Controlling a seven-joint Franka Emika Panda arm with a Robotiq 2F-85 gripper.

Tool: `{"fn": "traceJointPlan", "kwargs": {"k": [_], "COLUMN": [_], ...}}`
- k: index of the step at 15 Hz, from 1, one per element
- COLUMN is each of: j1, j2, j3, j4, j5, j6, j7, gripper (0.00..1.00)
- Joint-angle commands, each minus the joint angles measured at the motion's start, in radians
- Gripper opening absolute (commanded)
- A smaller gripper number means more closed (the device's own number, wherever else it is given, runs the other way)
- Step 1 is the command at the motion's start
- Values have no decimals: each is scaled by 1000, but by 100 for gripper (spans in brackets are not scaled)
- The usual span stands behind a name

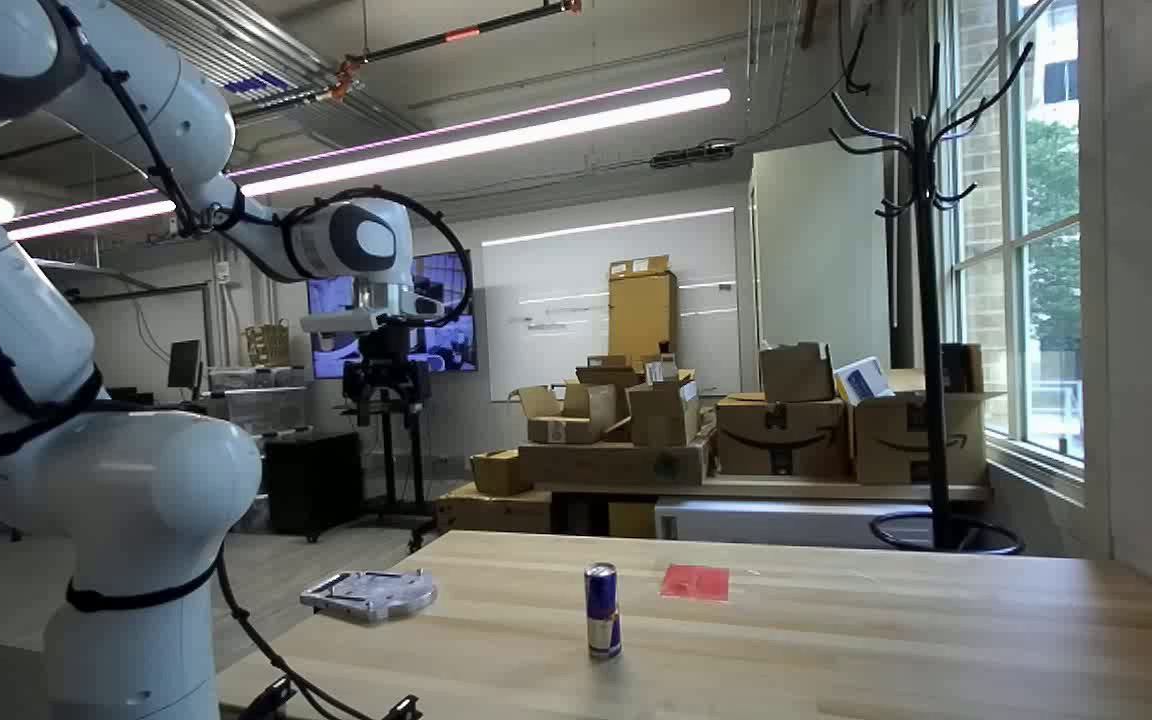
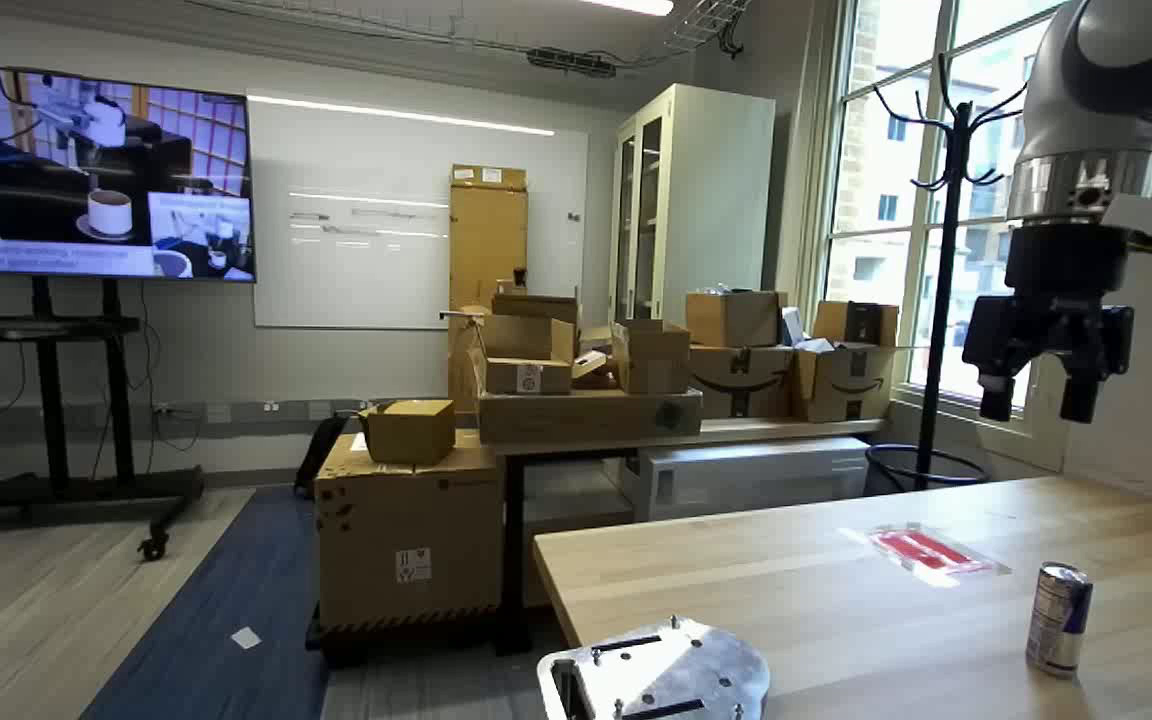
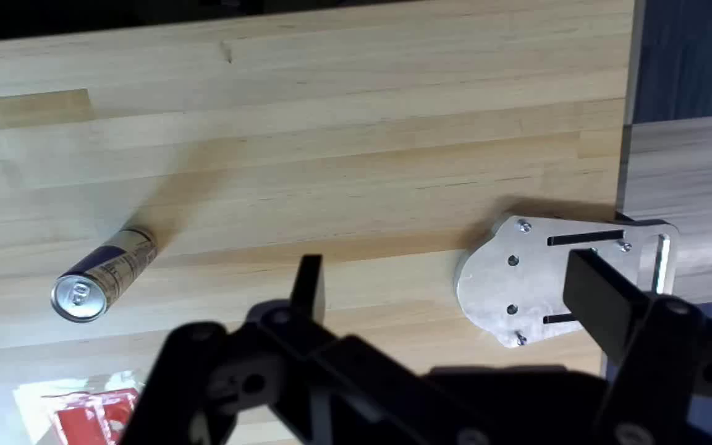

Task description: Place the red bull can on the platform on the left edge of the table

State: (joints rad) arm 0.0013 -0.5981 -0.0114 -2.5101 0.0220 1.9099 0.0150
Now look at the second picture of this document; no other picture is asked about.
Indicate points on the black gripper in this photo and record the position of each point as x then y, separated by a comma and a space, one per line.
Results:
1055, 321

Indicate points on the red bull can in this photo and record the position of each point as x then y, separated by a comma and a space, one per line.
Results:
1056, 621

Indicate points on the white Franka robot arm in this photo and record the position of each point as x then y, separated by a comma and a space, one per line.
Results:
1110, 82

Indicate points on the silver metal platform plate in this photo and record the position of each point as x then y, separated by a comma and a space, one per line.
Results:
659, 672

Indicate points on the black coat rack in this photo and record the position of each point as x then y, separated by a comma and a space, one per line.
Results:
939, 304

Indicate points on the red and white table label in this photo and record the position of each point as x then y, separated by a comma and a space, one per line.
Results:
924, 549

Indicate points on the amazon smile cardboard box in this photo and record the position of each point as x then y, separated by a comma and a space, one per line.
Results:
846, 386
741, 381

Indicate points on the open cardboard box dark inside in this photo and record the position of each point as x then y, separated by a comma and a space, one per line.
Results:
859, 327

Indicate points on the large paned window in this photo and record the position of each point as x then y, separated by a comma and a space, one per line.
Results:
886, 202

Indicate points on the plain square cardboard box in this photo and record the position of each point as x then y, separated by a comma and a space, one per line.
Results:
732, 321

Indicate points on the narrow upright cardboard box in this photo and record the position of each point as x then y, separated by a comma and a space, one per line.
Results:
659, 358

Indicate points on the white glass door cabinet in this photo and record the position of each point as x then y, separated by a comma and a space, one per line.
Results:
708, 202

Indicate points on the crumpled packing paper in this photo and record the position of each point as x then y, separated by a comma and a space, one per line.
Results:
598, 370

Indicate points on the long flat cardboard box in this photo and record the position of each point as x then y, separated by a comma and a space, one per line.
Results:
577, 416

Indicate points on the small labelled cardboard box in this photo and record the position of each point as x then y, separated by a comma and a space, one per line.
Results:
527, 376

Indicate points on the open flap cardboard box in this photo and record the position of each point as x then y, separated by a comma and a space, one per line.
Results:
528, 327

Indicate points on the black legged side table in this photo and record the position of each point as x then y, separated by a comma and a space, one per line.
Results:
513, 534

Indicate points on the ceiling light panel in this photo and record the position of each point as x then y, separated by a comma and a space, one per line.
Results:
632, 4

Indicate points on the small closed cardboard box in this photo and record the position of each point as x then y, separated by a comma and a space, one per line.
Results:
410, 430

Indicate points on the large cardboard box with sticker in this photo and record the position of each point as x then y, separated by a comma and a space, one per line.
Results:
406, 543

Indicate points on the white paper scrap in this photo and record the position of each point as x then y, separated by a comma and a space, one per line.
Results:
245, 638

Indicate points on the blue floor carpet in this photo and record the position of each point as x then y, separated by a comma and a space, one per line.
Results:
220, 624

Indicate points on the black rolling television stand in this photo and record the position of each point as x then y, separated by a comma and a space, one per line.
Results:
68, 402

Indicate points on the white wall whiteboard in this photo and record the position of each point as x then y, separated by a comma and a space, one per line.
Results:
376, 227

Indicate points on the large wall television screen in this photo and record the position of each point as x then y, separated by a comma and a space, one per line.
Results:
89, 173

